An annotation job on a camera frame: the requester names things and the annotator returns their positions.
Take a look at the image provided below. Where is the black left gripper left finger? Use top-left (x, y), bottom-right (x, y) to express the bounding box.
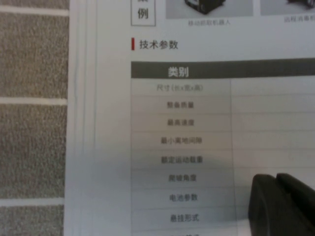
top-left (248, 173), bottom-right (296, 236)

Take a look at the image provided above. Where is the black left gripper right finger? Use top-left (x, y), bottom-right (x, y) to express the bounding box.
top-left (276, 173), bottom-right (315, 236)

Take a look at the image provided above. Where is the white product catalogue book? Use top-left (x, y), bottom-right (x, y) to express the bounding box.
top-left (63, 0), bottom-right (315, 236)

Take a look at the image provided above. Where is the grey grid-pattern tablecloth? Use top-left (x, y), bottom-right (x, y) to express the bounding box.
top-left (0, 0), bottom-right (71, 236)

